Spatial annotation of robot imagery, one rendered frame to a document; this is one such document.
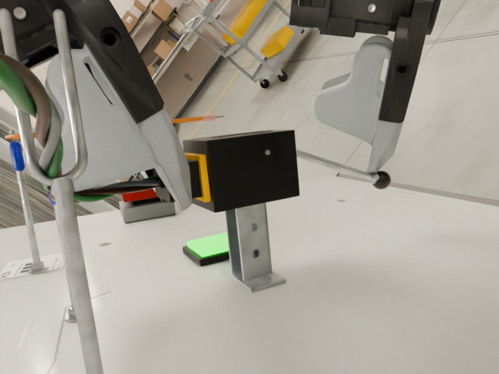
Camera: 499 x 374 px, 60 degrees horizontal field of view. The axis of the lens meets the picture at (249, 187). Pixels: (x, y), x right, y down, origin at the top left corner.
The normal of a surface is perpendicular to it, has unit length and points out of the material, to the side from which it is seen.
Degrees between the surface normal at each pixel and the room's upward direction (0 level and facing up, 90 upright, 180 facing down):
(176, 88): 90
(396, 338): 48
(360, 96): 74
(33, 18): 95
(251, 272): 95
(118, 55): 105
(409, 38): 67
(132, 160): 90
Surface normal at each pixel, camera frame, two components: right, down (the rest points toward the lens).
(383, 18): -0.31, 0.42
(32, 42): 0.44, 0.11
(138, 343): -0.10, -0.98
